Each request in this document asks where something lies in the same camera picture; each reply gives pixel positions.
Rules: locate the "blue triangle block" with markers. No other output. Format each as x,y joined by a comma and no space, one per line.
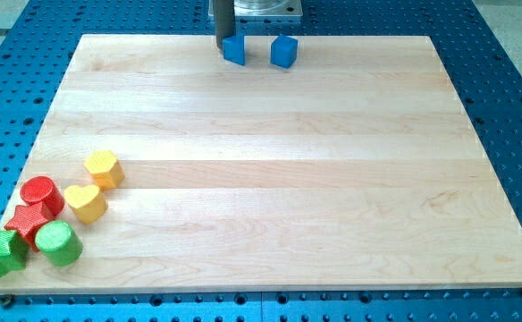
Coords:
234,49

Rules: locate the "yellow hexagon block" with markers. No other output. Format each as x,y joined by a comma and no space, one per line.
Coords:
105,169

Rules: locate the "light wooden board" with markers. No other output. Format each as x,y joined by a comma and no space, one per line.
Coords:
357,168

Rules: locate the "blue cube block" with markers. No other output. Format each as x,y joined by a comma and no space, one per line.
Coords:
284,51

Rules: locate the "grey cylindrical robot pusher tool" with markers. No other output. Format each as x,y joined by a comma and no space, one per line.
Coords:
224,18

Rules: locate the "yellow heart block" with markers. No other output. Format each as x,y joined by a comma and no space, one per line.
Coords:
87,203

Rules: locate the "green cylinder block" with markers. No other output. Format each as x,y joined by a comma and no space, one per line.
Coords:
59,243

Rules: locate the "red cylinder block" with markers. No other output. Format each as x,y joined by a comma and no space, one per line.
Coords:
43,189

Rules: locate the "red star block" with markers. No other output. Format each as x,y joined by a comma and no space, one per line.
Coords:
28,219

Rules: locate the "blue perforated metal table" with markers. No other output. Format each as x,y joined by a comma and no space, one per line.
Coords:
41,42

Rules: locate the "green star block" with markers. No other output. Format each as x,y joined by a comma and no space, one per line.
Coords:
13,252

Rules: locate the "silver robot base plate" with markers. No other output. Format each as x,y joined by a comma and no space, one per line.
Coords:
280,9

